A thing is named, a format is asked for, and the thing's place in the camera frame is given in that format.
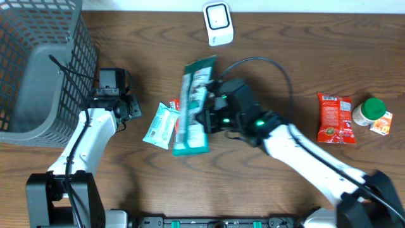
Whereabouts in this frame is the white green 3M package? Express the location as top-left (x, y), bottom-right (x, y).
top-left (173, 55), bottom-right (216, 156)

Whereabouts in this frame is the mint green wipes pack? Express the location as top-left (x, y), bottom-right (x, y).
top-left (143, 103), bottom-right (180, 149)

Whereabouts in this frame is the red tube package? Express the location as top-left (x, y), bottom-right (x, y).
top-left (170, 98), bottom-right (180, 134)

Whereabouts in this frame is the red candy bag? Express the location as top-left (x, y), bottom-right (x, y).
top-left (317, 92), bottom-right (356, 144)

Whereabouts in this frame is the green lid white jar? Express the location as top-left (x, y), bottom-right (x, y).
top-left (352, 98), bottom-right (387, 126)

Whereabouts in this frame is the small orange white box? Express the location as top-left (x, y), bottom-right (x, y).
top-left (370, 111), bottom-right (393, 136)

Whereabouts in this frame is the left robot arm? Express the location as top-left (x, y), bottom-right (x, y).
top-left (25, 94), bottom-right (142, 227)

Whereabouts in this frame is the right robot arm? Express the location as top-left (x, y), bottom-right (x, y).
top-left (196, 109), bottom-right (404, 227)

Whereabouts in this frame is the white barcode scanner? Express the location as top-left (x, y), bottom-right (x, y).
top-left (202, 1), bottom-right (234, 46)

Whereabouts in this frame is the grey plastic mesh basket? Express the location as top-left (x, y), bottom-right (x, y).
top-left (1, 0), bottom-right (98, 148)

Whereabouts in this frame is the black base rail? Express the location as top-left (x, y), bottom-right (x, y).
top-left (104, 216), bottom-right (317, 228)

